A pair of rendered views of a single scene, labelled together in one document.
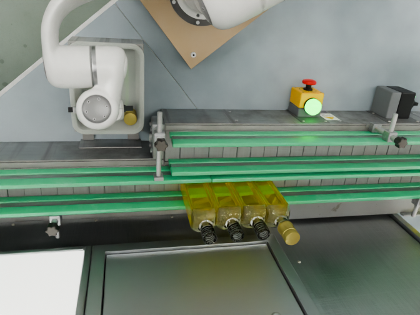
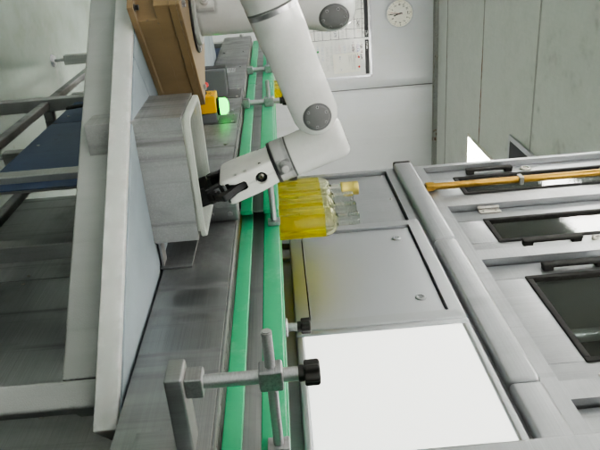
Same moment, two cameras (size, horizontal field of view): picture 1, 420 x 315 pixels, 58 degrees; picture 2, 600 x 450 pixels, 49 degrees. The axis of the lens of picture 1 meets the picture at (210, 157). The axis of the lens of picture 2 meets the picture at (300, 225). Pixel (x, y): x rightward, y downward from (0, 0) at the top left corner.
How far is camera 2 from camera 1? 1.40 m
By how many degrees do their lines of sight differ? 69
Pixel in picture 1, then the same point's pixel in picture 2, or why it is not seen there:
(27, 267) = (334, 371)
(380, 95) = (209, 79)
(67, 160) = (229, 270)
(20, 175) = (251, 307)
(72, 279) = (354, 337)
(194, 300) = (380, 271)
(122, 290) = (369, 307)
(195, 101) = not seen: hidden behind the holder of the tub
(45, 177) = (260, 289)
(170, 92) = not seen: hidden behind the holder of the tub
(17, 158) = (218, 304)
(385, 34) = not seen: hidden behind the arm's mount
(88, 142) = (174, 261)
